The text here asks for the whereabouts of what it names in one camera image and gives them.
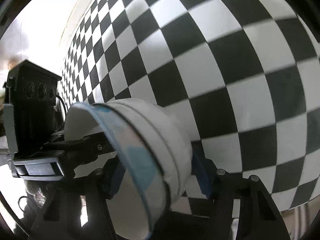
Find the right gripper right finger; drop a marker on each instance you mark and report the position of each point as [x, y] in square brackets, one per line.
[259, 217]

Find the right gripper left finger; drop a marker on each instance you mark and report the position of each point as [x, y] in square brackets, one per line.
[77, 208]

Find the white bowl with blue pattern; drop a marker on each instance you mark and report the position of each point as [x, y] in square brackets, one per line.
[155, 151]

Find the black white checkered cloth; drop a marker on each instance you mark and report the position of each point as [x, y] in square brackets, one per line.
[242, 76]

